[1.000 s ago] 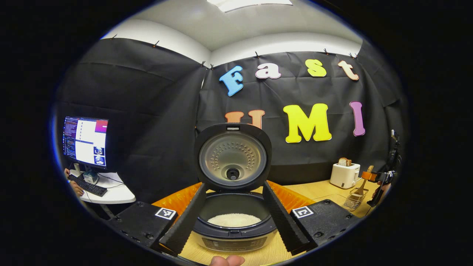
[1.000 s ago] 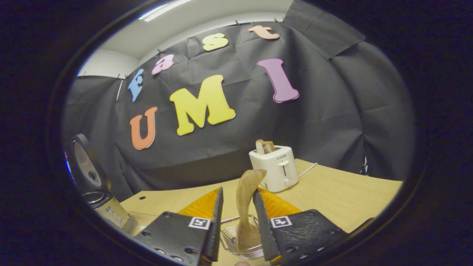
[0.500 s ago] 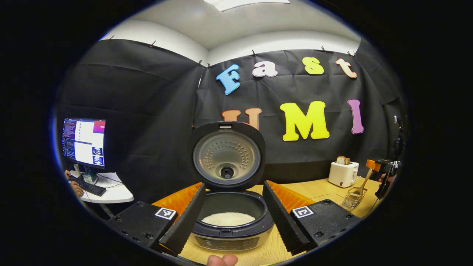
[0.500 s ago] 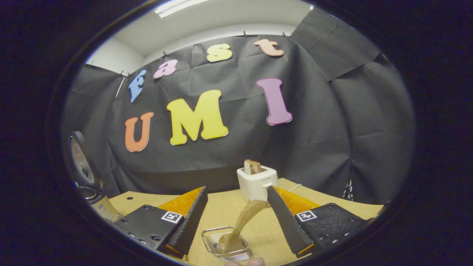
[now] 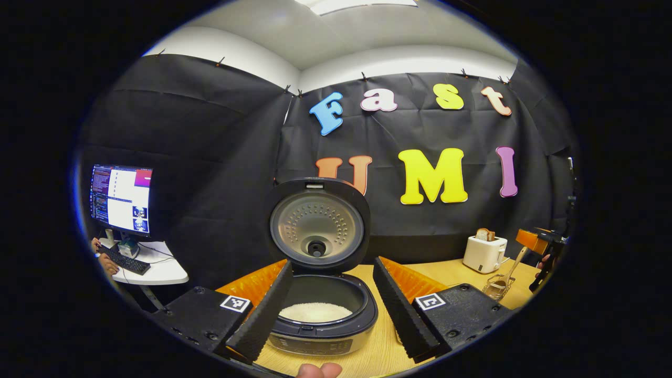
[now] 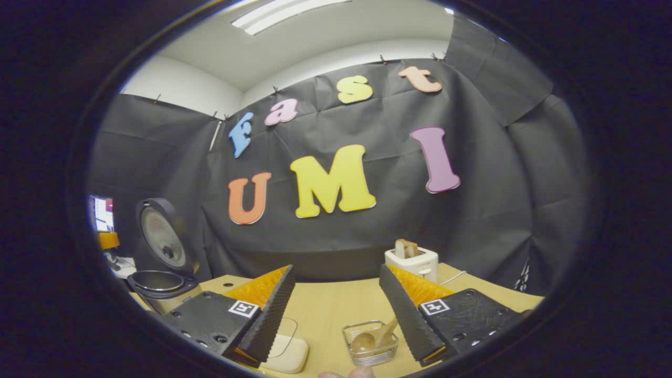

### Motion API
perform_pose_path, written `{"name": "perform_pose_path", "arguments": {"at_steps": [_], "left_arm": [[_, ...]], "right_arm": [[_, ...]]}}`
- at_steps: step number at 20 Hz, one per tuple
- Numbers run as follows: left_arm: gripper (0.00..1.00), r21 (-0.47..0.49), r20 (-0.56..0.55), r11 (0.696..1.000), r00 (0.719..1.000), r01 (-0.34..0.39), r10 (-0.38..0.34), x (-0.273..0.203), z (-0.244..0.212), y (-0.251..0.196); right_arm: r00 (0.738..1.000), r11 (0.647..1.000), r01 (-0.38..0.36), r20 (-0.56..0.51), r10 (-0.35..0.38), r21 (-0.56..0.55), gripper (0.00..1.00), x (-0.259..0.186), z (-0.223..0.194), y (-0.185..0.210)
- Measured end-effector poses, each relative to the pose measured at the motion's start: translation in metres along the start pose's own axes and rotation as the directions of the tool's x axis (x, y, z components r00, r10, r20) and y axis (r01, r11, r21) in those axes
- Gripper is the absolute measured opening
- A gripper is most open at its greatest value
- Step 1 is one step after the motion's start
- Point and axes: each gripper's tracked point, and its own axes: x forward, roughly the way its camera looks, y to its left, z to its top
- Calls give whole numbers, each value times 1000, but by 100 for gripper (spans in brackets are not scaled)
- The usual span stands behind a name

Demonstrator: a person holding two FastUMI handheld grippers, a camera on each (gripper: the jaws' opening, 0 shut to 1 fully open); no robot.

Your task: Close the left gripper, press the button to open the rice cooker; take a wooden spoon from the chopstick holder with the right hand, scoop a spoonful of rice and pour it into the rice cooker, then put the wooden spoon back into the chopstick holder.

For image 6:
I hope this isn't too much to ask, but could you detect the computer monitor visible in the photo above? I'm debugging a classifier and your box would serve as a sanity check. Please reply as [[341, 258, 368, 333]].
[[90, 195, 115, 233]]

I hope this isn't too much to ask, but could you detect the ceiling light panel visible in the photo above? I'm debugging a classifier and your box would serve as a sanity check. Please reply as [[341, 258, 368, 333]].
[[231, 0, 352, 36]]

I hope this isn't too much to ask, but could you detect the white toaster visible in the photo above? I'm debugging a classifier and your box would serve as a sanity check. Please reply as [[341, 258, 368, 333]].
[[385, 247, 439, 284]]

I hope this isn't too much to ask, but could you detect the white side table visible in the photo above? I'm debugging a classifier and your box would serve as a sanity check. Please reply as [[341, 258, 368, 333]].
[[108, 256, 138, 279]]

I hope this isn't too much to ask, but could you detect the black rice cooker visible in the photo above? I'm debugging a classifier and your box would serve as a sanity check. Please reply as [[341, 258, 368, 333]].
[[128, 197, 203, 316]]

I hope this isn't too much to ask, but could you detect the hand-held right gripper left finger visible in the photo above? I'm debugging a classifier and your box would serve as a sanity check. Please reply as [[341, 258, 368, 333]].
[[160, 264, 296, 368]]

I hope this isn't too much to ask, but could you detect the wire chopstick holder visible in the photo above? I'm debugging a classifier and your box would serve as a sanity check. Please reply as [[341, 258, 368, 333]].
[[342, 320, 400, 367]]

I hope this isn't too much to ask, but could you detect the clear plastic rice container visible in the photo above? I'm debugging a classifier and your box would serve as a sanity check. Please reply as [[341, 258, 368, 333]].
[[261, 317, 310, 374]]

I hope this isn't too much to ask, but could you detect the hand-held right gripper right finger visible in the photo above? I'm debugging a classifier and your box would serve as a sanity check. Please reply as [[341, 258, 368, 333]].
[[379, 264, 532, 367]]

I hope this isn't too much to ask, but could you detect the wooden spoon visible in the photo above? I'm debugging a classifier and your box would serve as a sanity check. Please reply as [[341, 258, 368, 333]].
[[351, 317, 400, 353]]

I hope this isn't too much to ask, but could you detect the black backdrop cloth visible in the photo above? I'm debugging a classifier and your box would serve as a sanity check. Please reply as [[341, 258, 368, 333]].
[[87, 10, 591, 297]]

